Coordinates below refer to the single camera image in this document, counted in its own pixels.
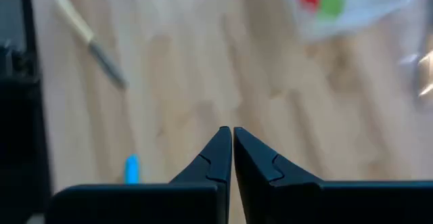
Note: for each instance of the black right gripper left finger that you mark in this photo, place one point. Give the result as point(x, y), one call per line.
point(152, 203)

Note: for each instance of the white plastic bin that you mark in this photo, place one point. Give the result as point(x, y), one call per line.
point(365, 11)

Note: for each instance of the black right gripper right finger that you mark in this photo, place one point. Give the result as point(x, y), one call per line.
point(321, 203)

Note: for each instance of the green silicone spatula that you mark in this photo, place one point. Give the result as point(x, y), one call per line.
point(333, 2)

